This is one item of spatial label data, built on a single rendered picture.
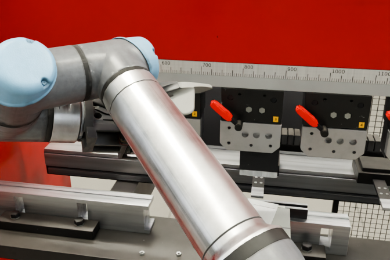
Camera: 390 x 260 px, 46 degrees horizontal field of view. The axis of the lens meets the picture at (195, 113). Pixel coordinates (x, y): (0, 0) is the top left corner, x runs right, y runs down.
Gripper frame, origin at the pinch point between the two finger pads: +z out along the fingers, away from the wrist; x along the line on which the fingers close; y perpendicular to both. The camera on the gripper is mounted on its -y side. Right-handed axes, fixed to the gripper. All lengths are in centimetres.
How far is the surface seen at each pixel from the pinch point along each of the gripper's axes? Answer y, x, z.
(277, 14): -25.9, 5.4, 25.5
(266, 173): -8.4, -32.0, 36.7
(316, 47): -18.9, 3.4, 34.5
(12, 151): -53, -85, -21
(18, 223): -20, -75, -20
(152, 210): -86, -195, 74
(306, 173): -16, -44, 62
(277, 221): 4, -36, 37
